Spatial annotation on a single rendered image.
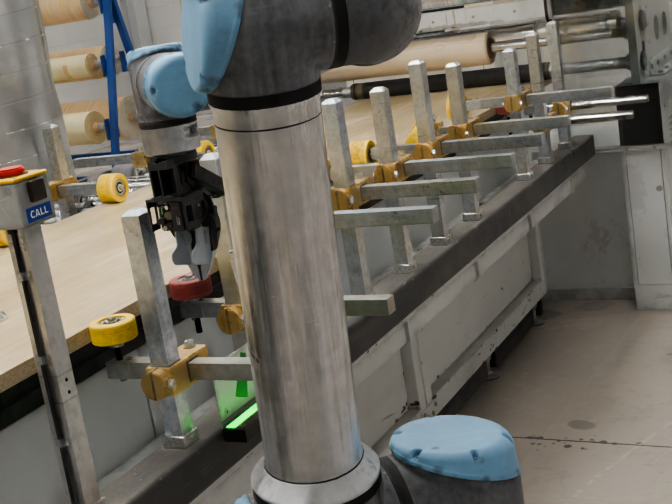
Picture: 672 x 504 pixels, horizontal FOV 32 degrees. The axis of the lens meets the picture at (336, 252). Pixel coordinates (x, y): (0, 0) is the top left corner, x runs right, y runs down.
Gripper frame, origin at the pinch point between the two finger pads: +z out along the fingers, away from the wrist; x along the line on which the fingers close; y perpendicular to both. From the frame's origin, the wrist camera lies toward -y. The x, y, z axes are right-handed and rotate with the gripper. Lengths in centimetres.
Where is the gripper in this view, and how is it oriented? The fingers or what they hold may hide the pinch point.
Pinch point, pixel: (203, 271)
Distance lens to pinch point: 192.5
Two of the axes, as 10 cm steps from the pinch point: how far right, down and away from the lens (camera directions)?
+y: -4.3, 2.8, -8.6
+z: 1.5, 9.6, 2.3
